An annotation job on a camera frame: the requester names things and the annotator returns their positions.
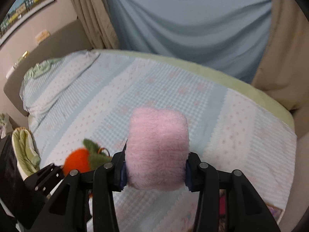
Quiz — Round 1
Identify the orange plush fruit toy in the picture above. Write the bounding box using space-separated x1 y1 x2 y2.
62 138 113 199

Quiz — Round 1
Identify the pink fluffy soft roll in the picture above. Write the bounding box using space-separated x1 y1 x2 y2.
125 107 190 191

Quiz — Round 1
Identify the green white chair cushion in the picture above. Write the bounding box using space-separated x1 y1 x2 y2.
12 127 40 180

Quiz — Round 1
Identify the cardboard box with pink lining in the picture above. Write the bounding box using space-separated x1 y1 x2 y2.
218 189 284 232

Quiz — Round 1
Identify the blue checkered bed cover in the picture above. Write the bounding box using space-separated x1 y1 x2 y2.
20 50 298 232

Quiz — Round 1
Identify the green pillow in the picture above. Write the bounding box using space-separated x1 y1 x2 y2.
24 58 60 81

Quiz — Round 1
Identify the beige curtain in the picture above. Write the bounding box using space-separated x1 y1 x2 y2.
252 0 308 111

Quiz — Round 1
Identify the grey bed headboard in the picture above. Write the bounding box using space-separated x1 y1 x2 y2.
3 19 92 116

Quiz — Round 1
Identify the light blue curtain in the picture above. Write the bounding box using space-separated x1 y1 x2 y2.
107 0 272 83

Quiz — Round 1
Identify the framed landscape picture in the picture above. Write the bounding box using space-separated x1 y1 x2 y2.
1 0 55 45

